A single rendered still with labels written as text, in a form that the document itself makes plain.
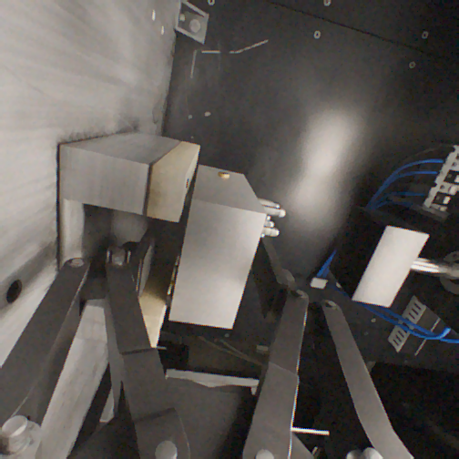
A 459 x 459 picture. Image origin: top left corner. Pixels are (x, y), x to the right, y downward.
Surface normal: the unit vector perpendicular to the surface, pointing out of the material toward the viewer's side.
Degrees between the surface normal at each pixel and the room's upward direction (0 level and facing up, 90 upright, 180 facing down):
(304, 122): 90
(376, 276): 90
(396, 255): 90
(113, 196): 90
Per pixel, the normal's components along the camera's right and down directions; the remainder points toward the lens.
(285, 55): 0.05, 0.39
